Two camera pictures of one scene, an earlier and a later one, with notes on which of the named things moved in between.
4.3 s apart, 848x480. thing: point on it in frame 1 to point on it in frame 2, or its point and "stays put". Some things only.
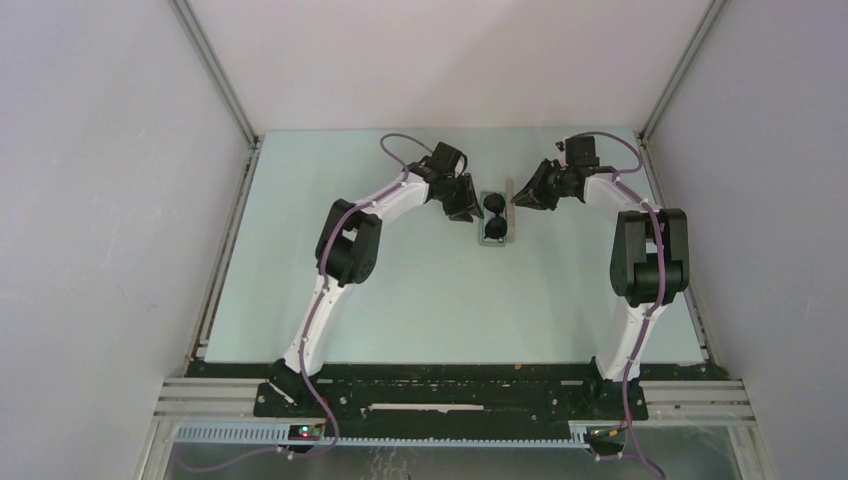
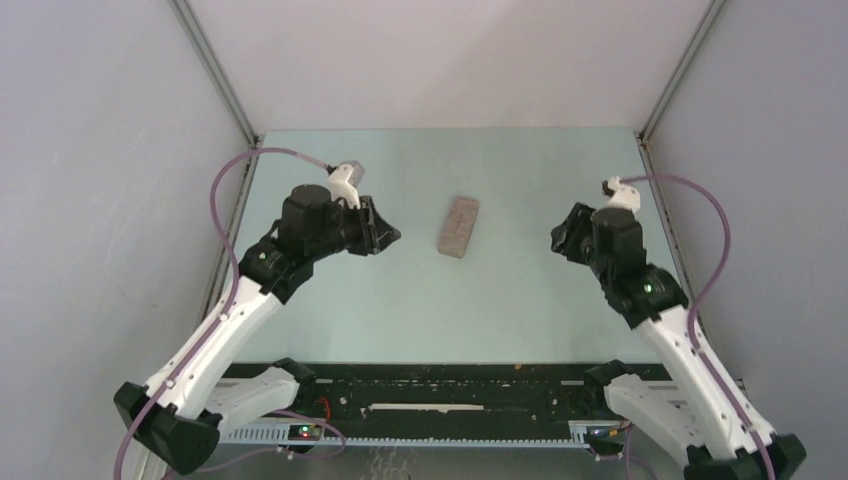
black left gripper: [468, 205] to [383, 235]
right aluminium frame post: [699, 34] stays put
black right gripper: [533, 194] to [578, 221]
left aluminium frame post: [202, 45] stays put
